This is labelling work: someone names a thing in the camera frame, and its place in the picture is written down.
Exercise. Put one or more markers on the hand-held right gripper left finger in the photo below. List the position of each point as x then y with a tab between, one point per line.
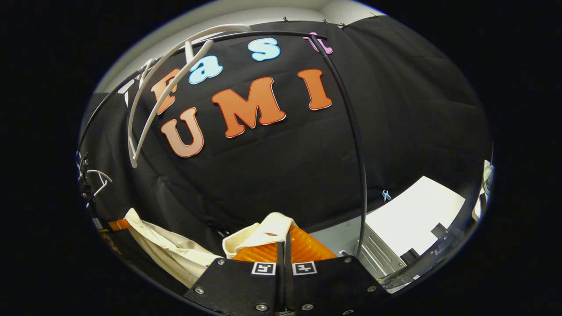
246	285

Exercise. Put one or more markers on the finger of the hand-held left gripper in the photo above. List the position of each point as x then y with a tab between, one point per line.
117	224

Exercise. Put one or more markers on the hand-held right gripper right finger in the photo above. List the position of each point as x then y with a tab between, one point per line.
329	285

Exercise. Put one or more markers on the white plastic shirt hanger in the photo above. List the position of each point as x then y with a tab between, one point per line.
134	160

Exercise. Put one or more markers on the cream button shirt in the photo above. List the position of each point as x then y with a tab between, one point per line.
175	254

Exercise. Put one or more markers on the empty white plastic hanger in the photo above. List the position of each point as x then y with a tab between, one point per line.
105	177

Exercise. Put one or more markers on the black clothes rack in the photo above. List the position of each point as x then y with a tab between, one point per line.
361	158

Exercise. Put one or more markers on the small black block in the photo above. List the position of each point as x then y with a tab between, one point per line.
410	255
440	231

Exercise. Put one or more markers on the small blue clip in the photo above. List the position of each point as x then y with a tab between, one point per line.
386	195

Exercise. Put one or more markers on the white cabinet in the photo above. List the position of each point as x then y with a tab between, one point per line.
417	215

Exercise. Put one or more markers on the black backdrop cloth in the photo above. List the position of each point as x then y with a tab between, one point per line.
285	166

